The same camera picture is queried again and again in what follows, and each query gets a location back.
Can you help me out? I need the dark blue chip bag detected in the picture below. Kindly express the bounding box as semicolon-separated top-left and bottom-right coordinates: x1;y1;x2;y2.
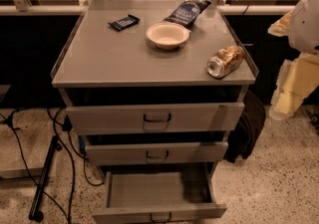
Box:
164;0;211;29

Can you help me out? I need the bottom grey drawer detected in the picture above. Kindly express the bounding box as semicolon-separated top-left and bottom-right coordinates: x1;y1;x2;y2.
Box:
93;168;226;224

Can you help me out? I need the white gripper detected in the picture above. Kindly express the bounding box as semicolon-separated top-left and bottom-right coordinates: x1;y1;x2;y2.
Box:
268;11;319;121

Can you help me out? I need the black floor stand bar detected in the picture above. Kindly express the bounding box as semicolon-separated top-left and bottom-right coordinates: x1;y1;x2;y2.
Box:
29;135;58;223

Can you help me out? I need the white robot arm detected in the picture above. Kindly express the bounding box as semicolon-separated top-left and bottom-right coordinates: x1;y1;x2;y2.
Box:
268;0;319;120

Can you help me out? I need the grey metal drawer cabinet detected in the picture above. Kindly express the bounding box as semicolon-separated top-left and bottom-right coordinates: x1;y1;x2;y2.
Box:
50;0;259;224

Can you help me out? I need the white bowl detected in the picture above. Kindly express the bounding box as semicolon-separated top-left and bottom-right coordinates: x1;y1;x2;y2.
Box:
146;22;190;50

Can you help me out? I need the black cable on floor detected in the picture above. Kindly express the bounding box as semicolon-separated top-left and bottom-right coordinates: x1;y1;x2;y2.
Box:
0;108;106;224

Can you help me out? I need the black bag on floor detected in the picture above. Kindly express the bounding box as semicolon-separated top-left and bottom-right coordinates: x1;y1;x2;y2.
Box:
224;91;266;163

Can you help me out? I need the middle grey drawer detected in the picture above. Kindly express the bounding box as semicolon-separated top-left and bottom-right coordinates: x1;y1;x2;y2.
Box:
86;142;228;166

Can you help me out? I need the grey drawer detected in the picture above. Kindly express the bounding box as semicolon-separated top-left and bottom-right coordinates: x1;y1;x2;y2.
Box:
93;168;226;224
86;142;228;166
67;103;244;135

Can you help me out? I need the top grey drawer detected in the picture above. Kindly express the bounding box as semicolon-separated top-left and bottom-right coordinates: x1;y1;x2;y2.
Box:
67;103;244;135

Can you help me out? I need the orange gold soda can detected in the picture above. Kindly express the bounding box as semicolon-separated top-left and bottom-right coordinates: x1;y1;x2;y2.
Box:
205;46;245;79

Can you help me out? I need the dark blue candy bar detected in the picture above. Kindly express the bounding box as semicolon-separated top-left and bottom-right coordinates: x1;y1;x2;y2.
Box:
109;14;140;32

